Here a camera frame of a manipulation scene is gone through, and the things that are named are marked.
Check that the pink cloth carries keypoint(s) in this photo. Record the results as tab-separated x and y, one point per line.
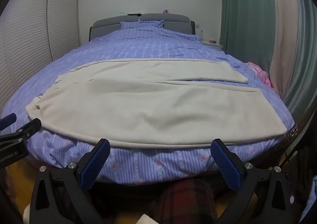
261	74

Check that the blue floral bed duvet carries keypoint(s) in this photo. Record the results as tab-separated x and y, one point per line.
148	43

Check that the person's plaid trouser leg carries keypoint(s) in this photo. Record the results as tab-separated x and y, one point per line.
185	201

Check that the white nightstand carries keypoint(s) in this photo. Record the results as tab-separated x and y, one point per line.
213	45

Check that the small pink toy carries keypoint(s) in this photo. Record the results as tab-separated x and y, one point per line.
165	11

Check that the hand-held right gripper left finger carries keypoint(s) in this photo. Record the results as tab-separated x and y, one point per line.
95	164

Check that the pale green curtain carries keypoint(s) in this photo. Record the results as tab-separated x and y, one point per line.
303	52

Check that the grey padded headboard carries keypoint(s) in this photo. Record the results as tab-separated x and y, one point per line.
109	25

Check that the cream pants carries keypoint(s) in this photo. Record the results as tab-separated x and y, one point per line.
148	105

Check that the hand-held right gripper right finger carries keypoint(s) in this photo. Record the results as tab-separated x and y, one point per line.
226	167

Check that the beige curtain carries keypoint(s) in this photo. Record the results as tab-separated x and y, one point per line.
284	40

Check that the brown wicker chair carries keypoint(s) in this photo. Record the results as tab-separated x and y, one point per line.
294	137

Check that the clear bottle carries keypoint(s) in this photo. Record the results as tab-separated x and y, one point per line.
202	35

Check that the white louvered wardrobe door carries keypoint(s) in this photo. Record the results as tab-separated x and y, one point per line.
64	15
22	40

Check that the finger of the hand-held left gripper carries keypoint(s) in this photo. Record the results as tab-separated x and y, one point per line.
8	119
29	128

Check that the blue floral pillow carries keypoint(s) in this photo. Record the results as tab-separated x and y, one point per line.
141	25

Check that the flat black object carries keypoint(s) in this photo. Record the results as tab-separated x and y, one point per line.
133	14

